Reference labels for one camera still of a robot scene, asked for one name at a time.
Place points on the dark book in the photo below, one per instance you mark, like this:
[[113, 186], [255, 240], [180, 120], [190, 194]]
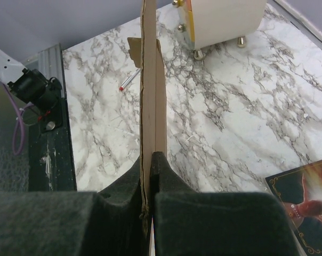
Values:
[[299, 191]]

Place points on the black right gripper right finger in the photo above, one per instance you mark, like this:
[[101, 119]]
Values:
[[187, 222]]

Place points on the cream cylindrical container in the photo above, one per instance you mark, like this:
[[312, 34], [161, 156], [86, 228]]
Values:
[[205, 23]]

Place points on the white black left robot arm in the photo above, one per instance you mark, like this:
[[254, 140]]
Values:
[[28, 85]]

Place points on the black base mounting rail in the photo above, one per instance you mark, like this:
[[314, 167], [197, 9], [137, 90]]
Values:
[[51, 160]]

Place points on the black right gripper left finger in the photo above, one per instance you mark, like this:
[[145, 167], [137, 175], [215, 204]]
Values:
[[75, 223]]

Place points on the brown cardboard box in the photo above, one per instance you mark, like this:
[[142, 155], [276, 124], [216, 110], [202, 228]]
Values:
[[143, 52]]

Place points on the red capped pen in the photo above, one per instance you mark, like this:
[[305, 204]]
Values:
[[128, 80]]

